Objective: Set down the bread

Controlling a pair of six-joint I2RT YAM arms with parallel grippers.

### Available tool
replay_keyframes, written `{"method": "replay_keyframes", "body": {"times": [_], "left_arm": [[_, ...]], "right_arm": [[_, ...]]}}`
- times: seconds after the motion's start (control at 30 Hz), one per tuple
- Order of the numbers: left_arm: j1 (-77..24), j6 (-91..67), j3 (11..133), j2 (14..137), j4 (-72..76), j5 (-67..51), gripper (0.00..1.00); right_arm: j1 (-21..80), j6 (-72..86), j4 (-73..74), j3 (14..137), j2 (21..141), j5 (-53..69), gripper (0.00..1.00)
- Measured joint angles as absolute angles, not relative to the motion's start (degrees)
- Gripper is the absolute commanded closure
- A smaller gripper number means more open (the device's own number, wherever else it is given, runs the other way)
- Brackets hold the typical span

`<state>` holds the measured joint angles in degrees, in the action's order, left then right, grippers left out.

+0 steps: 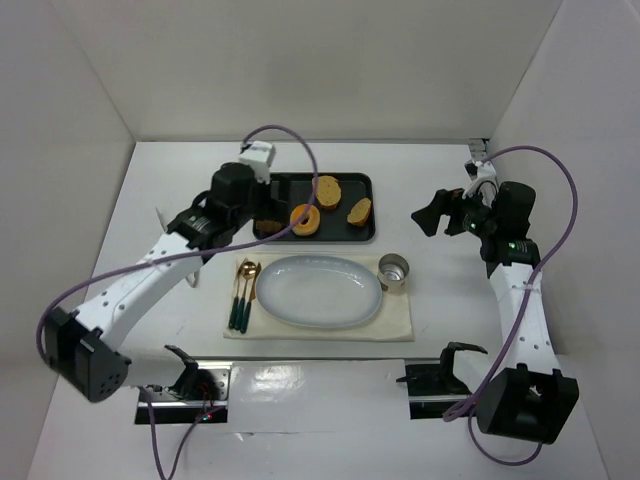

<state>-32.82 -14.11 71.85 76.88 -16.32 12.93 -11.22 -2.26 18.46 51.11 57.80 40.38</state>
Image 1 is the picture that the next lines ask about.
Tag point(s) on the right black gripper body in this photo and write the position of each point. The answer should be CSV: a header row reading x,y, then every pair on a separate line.
x,y
451,209

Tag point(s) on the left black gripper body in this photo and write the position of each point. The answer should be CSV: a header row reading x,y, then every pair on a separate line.
x,y
279,195

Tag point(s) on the oval bread slice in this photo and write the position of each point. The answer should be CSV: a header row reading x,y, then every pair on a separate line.
x,y
328,192

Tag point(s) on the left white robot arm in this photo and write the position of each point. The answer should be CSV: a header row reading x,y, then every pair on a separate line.
x,y
82,345

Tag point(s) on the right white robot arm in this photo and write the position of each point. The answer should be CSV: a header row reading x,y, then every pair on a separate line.
x,y
523,395

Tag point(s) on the dark brown bread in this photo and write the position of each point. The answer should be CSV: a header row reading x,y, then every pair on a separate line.
x,y
266,228

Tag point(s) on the small metal cup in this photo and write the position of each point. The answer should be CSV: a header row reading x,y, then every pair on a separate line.
x,y
393,272

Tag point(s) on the small baguette piece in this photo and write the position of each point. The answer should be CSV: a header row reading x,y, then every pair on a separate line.
x,y
360,212

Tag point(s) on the black rectangular tray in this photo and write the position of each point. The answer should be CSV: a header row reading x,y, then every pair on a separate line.
x,y
333,227

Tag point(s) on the light blue oval plate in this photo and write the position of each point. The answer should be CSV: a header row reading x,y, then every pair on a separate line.
x,y
319,291

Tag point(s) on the glazed ring donut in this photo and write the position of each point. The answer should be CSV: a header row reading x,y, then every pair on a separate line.
x,y
307,220

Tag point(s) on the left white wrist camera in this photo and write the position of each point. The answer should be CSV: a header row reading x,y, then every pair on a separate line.
x,y
259,156

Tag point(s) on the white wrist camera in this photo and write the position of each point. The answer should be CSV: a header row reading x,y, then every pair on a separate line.
x,y
259,156
483,180

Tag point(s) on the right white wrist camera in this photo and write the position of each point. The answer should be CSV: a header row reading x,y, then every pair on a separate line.
x,y
483,180

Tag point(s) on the metal corner bracket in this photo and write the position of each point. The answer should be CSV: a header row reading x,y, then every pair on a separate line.
x,y
477,148

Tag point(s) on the gold spoon green handle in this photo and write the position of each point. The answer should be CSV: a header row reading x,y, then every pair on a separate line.
x,y
239,289

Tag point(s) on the gold knife green handle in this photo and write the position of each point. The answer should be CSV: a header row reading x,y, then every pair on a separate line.
x,y
250,305

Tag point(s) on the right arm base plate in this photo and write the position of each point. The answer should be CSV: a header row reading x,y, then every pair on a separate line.
x,y
431,389

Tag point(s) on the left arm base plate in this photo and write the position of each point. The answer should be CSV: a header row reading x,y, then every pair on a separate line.
x,y
208,397

